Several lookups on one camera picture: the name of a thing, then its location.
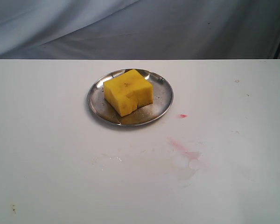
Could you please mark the yellow sponge block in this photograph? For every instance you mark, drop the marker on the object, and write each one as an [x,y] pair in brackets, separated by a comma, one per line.
[128,92]

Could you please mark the round steel plate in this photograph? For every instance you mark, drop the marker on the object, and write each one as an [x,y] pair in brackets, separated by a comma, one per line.
[162,100]

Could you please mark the grey backdrop cloth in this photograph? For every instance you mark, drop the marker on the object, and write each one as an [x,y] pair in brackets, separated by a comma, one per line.
[139,29]

